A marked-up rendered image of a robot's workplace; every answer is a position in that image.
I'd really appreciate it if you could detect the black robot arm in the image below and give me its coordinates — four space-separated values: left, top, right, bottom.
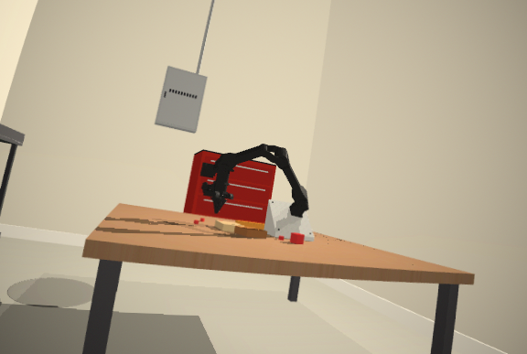
200 144 309 218

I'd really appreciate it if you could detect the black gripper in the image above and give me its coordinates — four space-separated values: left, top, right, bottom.
203 178 233 214

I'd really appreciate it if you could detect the orange flat bar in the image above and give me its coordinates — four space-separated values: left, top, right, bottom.
235 220 264 230

